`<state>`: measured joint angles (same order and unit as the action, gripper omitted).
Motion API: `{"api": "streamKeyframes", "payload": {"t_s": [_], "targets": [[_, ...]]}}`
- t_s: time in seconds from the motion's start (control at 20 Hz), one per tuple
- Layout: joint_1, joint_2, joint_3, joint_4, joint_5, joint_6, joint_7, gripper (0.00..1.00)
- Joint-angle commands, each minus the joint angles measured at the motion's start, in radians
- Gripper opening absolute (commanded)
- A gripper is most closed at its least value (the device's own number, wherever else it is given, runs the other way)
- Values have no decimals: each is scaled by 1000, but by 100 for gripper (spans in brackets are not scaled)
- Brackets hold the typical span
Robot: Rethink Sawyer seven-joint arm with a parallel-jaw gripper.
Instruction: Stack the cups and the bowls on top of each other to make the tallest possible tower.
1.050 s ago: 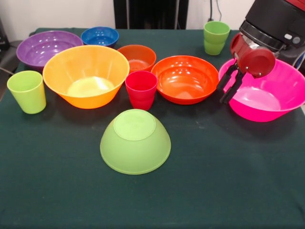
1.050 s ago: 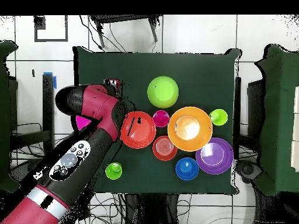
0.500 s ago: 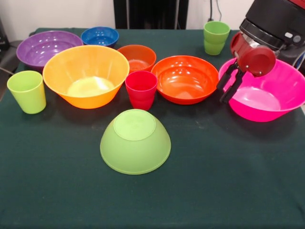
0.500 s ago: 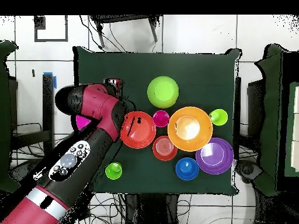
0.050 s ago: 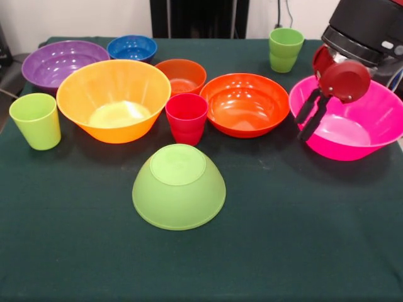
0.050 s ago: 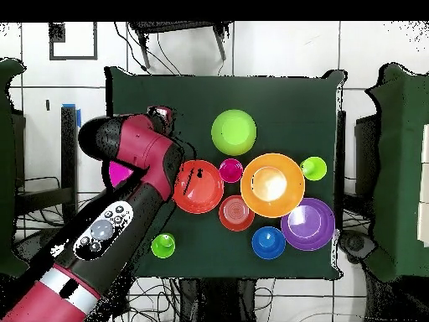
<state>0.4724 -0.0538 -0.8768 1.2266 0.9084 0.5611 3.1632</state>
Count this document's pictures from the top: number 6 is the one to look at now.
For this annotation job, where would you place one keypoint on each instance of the small orange-red bowl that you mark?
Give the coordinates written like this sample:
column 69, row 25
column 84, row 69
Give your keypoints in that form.
column 236, row 213

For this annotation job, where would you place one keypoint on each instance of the blue bowl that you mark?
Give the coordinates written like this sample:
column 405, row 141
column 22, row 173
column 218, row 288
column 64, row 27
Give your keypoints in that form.
column 268, row 243

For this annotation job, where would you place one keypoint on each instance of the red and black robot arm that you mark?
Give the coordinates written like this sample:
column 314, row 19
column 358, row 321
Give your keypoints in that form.
column 117, row 218

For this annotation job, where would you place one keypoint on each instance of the lime yellow cup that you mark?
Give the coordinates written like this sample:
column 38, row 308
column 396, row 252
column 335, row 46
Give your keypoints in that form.
column 313, row 168

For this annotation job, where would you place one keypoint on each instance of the pink bowl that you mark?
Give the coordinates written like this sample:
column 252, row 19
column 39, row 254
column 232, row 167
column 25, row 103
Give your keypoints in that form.
column 119, row 172

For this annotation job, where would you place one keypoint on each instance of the large yellow-orange bowl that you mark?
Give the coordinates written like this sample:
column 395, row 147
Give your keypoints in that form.
column 271, row 184

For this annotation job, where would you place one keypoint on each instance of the wide orange-red bowl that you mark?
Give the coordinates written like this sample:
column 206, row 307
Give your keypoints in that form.
column 201, row 194

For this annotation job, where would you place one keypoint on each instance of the blue tape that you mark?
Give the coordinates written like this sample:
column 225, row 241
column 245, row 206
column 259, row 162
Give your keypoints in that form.
column 79, row 115

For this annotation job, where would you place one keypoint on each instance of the green cloth side table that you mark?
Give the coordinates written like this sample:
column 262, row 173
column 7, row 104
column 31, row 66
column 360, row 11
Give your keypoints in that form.
column 399, row 167
column 6, row 167

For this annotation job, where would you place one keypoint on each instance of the dark green tablecloth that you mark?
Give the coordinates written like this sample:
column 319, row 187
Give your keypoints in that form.
column 285, row 100

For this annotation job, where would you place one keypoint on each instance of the magenta red cup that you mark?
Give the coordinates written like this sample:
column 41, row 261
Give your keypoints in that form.
column 231, row 170

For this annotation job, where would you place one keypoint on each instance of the green bowl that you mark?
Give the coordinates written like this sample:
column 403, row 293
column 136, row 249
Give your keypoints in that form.
column 233, row 132

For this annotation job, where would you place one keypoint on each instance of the black metal stand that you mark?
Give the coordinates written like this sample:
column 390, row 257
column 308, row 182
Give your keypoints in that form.
column 174, row 26

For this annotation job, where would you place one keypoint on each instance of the green cup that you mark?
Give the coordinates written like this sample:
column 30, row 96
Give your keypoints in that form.
column 163, row 246

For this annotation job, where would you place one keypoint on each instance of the black square floor frame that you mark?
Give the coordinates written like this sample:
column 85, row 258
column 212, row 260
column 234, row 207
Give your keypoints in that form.
column 57, row 32

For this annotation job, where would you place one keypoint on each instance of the white boxes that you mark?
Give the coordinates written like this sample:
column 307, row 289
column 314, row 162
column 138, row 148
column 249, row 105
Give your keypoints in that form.
column 425, row 184

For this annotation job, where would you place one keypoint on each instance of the purple bowl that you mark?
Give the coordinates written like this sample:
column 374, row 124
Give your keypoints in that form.
column 308, row 224

